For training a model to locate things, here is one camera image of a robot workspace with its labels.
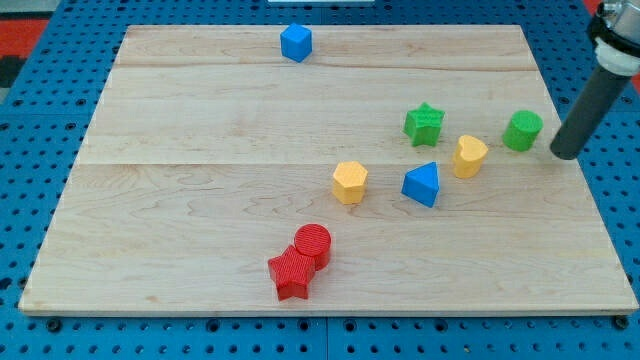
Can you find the green cylinder block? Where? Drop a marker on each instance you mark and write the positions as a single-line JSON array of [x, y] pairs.
[[522, 130]]

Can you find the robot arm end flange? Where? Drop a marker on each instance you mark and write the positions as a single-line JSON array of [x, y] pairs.
[[614, 32]]

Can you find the red star block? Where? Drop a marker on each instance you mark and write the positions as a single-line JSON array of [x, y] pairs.
[[291, 273]]

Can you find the green star block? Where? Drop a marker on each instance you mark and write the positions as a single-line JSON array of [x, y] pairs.
[[423, 125]]

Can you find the yellow hexagon block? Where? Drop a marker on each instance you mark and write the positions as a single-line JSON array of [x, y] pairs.
[[349, 182]]

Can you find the red cylinder block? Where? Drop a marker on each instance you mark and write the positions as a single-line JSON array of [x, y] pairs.
[[314, 240]]

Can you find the wooden board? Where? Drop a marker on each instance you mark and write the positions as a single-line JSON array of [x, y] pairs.
[[208, 150]]

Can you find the blue triangle block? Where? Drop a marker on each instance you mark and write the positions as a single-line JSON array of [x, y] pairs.
[[422, 184]]

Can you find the blue cube block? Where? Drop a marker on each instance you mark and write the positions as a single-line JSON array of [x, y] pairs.
[[296, 42]]

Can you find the yellow heart block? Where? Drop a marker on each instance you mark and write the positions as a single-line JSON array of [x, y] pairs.
[[469, 156]]

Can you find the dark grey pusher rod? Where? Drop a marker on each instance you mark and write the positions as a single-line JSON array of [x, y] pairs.
[[597, 97]]

